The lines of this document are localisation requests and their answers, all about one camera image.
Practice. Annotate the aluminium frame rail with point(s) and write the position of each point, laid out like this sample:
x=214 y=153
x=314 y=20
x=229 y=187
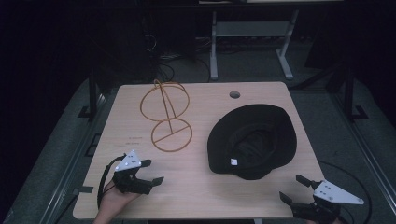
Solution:
x=72 y=172
x=369 y=157

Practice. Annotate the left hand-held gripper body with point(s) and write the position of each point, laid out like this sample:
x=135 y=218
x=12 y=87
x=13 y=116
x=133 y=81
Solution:
x=128 y=162

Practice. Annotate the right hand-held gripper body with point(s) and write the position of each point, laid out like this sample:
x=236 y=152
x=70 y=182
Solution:
x=337 y=194

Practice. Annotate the black metal stand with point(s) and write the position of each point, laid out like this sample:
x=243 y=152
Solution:
x=350 y=93
x=92 y=96

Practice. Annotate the black tape strip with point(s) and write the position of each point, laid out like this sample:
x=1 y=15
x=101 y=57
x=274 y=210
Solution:
x=82 y=189

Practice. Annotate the person's left hand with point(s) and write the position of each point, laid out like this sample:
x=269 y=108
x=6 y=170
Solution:
x=113 y=199

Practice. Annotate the black bucket hat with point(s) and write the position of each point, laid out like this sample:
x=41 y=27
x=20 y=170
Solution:
x=224 y=146

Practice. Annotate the grey metal desk frame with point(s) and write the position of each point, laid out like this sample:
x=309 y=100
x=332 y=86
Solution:
x=249 y=28

